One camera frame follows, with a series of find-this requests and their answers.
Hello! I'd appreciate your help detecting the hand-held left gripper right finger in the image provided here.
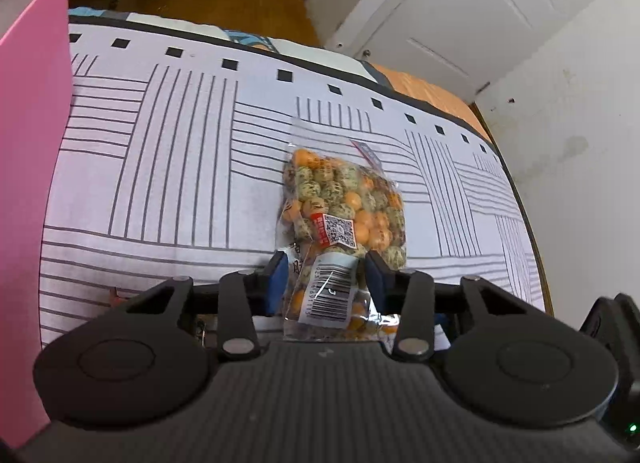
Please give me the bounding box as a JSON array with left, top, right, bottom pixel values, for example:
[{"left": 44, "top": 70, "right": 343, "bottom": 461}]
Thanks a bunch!
[{"left": 366, "top": 251, "right": 551, "bottom": 363}]

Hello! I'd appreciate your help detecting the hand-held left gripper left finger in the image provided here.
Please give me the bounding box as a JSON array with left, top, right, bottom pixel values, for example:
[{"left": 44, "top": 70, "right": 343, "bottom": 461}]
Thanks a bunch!
[{"left": 107, "top": 251, "right": 290, "bottom": 362}]

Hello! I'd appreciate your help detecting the clear peanut bag barcode label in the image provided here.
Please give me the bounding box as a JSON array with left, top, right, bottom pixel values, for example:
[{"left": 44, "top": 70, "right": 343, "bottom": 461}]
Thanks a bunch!
[{"left": 281, "top": 243, "right": 403, "bottom": 342}]

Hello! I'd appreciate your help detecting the clear peanut bag red label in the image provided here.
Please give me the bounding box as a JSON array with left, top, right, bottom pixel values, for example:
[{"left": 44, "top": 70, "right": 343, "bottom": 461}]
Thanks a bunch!
[{"left": 277, "top": 116, "right": 408, "bottom": 269}]

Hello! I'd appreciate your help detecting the pink cardboard box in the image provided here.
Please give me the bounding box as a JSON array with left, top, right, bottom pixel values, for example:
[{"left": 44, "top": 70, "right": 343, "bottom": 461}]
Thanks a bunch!
[{"left": 0, "top": 0, "right": 73, "bottom": 449}]

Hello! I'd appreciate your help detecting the striped white bedsheet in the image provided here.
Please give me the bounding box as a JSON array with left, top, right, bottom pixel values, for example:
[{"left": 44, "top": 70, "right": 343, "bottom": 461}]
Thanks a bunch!
[{"left": 40, "top": 8, "right": 556, "bottom": 349}]

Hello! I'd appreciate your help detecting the orange mattress sheet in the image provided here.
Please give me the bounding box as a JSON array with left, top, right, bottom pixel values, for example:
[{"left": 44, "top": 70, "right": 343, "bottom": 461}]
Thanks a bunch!
[{"left": 370, "top": 60, "right": 496, "bottom": 144}]

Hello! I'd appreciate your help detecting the white door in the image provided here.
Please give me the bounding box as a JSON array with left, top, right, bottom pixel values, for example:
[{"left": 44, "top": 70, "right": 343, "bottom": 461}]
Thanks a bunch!
[{"left": 325, "top": 0, "right": 636, "bottom": 104}]

